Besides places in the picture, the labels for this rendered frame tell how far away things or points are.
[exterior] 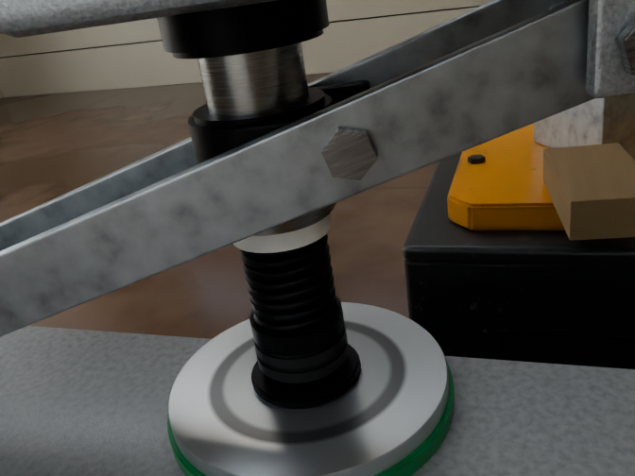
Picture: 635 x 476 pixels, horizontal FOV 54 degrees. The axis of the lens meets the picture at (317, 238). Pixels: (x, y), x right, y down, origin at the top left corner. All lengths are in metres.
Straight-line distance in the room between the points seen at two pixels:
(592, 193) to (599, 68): 0.47
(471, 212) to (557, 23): 0.58
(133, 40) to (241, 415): 7.38
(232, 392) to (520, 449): 0.21
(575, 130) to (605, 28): 0.71
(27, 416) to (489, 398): 0.38
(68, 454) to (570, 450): 0.36
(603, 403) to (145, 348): 0.40
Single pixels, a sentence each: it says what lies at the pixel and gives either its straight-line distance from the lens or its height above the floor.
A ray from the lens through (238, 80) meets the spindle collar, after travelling 0.37.
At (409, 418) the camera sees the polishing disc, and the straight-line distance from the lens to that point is 0.44.
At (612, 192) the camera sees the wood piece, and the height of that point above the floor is 0.83.
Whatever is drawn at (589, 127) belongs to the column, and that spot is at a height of 0.84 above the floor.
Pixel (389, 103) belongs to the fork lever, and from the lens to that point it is 0.34.
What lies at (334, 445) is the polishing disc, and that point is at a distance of 0.43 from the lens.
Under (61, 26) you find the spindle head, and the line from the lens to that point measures 0.32.
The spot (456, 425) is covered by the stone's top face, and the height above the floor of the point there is 0.81.
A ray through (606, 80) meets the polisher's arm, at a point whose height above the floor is 1.05.
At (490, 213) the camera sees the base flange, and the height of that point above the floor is 0.77.
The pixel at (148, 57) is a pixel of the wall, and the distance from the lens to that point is 7.69.
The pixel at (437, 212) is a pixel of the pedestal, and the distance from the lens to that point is 0.98.
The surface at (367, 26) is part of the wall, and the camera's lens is 6.51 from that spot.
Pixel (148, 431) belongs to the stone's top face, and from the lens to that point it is 0.52.
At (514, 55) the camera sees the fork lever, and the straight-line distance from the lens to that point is 0.34.
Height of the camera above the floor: 1.12
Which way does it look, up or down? 24 degrees down
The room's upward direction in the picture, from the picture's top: 9 degrees counter-clockwise
